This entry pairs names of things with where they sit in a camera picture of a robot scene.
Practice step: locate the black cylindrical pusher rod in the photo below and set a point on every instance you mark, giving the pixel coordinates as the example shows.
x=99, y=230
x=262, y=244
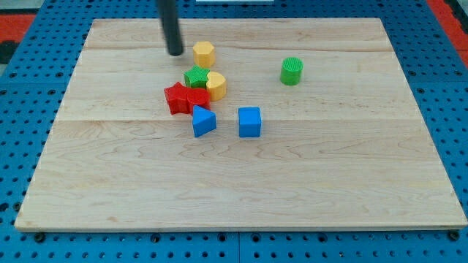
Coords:
x=168, y=15

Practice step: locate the green star block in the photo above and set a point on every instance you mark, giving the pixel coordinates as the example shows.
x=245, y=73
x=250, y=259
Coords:
x=196, y=77

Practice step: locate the yellow heart block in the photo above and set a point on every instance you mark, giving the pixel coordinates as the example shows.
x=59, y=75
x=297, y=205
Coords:
x=216, y=86

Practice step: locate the red star block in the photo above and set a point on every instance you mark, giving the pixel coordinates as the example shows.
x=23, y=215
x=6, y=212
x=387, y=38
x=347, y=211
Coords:
x=176, y=98

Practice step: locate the yellow octagon block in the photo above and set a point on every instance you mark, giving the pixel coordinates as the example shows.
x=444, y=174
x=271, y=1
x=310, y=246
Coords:
x=204, y=54

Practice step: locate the red round block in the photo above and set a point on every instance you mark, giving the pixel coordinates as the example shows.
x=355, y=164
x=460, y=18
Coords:
x=198, y=97

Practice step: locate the blue triangle block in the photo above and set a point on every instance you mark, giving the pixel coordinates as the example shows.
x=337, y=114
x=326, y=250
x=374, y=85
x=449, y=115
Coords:
x=203, y=121

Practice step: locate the green cylinder block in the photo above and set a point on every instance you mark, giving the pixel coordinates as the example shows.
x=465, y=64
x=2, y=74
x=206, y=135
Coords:
x=291, y=71

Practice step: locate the blue cube block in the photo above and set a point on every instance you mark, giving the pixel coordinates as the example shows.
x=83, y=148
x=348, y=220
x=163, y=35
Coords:
x=249, y=122

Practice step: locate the light wooden board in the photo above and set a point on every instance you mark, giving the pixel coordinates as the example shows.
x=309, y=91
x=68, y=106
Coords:
x=346, y=149

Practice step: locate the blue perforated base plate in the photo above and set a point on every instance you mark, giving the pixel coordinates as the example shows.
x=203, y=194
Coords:
x=35, y=80

